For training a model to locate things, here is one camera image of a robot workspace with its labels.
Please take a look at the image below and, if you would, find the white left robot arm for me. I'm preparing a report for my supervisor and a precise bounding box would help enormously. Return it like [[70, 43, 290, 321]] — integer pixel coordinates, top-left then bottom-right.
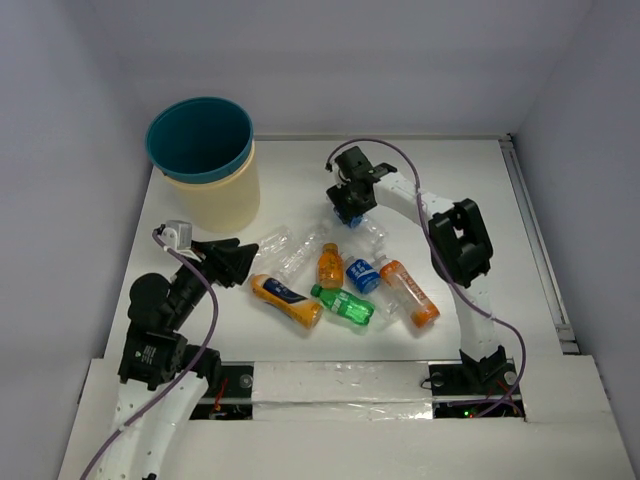
[[83, 238, 258, 479]]

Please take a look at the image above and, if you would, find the orange label drink bottle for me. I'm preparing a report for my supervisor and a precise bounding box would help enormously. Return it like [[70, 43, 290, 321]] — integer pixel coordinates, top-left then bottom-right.
[[373, 254, 440, 329]]

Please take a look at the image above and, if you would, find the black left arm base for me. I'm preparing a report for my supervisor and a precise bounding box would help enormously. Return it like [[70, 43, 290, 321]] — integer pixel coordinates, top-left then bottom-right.
[[190, 363, 254, 420]]

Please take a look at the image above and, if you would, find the small blue label water bottle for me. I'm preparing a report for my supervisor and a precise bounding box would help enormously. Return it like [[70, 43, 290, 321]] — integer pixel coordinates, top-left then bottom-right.
[[343, 254, 381, 295]]

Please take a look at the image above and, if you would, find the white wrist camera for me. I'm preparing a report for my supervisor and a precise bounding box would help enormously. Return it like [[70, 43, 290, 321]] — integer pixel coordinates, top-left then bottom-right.
[[152, 220, 198, 260], [324, 160, 343, 185]]

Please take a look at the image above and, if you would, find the large blue label water bottle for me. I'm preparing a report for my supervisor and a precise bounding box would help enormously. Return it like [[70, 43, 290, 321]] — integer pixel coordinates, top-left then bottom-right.
[[320, 212, 388, 255]]

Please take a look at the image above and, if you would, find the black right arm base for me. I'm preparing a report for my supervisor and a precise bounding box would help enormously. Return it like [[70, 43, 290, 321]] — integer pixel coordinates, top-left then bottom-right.
[[420, 360, 525, 419]]

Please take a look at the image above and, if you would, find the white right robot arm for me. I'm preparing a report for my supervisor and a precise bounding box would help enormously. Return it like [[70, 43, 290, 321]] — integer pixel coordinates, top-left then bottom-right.
[[325, 140, 507, 394]]

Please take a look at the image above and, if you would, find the cream bin with teal rim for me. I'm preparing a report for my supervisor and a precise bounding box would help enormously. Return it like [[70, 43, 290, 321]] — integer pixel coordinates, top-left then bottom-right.
[[145, 97, 260, 233]]

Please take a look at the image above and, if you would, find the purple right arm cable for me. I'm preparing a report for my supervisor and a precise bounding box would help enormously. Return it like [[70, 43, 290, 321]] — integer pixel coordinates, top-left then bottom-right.
[[327, 138, 527, 419]]

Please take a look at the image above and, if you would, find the small orange juice bottle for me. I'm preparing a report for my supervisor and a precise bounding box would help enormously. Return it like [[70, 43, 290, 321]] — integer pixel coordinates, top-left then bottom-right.
[[316, 243, 344, 289]]

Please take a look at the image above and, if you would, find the yellow bottle dark blue label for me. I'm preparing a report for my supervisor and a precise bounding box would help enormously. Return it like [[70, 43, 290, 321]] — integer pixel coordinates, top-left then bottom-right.
[[249, 274, 324, 330]]

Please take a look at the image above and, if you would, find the clear unlabelled plastic bottle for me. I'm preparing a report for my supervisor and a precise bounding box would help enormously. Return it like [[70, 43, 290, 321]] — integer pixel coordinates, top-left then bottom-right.
[[253, 225, 293, 269]]

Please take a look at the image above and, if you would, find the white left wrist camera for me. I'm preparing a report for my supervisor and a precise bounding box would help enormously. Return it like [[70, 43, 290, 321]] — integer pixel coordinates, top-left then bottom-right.
[[152, 220, 198, 260]]

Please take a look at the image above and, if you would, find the clear crumpled bottle white cap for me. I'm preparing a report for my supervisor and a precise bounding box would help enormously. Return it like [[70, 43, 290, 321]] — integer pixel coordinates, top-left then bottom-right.
[[274, 222, 331, 285]]

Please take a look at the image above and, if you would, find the green soda bottle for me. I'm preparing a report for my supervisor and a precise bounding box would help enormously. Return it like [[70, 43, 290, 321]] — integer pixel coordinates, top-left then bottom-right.
[[310, 284, 375, 331]]

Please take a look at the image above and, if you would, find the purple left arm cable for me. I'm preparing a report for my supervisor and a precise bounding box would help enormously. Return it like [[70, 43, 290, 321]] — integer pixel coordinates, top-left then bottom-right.
[[79, 227, 220, 480]]

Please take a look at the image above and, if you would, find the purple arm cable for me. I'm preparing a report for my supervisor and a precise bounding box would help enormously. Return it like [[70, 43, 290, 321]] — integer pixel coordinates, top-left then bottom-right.
[[79, 227, 220, 480], [327, 138, 527, 419]]

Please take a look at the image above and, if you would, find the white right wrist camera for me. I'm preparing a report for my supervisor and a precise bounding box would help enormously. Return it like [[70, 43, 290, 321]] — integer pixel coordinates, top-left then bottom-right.
[[324, 160, 343, 185]]

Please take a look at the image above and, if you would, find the aluminium side rail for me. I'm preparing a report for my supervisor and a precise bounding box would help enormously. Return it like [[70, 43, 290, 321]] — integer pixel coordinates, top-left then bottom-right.
[[498, 135, 582, 356]]

